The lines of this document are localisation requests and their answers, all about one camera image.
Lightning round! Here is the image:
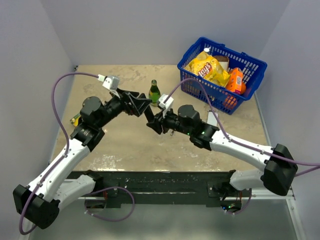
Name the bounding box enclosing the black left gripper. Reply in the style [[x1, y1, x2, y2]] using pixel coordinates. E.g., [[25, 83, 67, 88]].
[[97, 87, 152, 128]]

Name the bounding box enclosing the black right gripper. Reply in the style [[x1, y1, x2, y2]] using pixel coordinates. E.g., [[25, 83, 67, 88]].
[[148, 105, 193, 136]]

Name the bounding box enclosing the black remote control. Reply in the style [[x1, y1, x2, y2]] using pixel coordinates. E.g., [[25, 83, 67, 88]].
[[143, 98, 155, 123]]

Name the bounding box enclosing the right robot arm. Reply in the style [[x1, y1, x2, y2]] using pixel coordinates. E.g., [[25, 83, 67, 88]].
[[144, 104, 298, 197]]

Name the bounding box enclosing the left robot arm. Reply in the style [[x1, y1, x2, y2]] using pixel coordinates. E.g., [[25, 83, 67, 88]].
[[13, 90, 151, 229]]

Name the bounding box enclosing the green glass bottle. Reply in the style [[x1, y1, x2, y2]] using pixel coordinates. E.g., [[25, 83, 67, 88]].
[[148, 79, 161, 107]]

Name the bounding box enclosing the white rectangular box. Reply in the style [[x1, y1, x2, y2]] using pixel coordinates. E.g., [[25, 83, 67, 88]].
[[206, 111, 218, 127]]

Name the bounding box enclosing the blue plastic shopping basket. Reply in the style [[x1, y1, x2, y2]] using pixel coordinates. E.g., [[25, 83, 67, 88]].
[[177, 37, 268, 115]]

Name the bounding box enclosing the orange fruit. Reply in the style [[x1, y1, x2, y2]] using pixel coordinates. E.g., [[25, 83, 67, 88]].
[[222, 95, 238, 110]]

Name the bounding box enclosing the yellow chips bag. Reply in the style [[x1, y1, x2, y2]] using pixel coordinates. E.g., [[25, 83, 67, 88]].
[[184, 50, 230, 87]]

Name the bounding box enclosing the orange juice carton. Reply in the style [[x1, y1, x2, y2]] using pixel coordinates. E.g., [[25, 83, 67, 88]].
[[225, 67, 243, 95]]

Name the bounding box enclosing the white cap bottle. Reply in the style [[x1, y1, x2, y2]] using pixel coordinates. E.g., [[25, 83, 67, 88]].
[[203, 47, 211, 53]]

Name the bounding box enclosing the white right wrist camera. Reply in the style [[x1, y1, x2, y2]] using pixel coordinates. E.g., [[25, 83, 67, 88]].
[[157, 93, 174, 110]]

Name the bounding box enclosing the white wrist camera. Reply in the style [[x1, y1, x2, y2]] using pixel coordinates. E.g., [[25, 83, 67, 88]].
[[97, 74, 120, 91], [157, 93, 174, 110]]

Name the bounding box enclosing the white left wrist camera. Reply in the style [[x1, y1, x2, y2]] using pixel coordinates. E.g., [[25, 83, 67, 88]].
[[97, 74, 120, 91]]

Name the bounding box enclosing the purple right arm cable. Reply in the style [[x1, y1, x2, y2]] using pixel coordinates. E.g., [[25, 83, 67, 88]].
[[166, 77, 320, 178]]

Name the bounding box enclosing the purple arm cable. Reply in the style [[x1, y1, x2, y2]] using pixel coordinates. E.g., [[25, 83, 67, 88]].
[[166, 77, 320, 178], [18, 71, 101, 236]]

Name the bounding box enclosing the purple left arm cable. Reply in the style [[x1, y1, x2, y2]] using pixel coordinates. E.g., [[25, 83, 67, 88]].
[[18, 71, 101, 236]]

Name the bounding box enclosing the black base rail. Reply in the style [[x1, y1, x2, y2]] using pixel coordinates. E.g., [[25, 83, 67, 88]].
[[67, 170, 250, 209]]

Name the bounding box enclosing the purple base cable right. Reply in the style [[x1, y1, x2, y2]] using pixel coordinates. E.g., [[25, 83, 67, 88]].
[[224, 191, 253, 216]]

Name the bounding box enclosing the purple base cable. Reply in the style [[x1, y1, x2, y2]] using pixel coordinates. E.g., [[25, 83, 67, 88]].
[[224, 191, 253, 216], [84, 186, 136, 223]]

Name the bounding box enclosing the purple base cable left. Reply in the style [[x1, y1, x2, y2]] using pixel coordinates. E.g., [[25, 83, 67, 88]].
[[84, 186, 136, 223]]

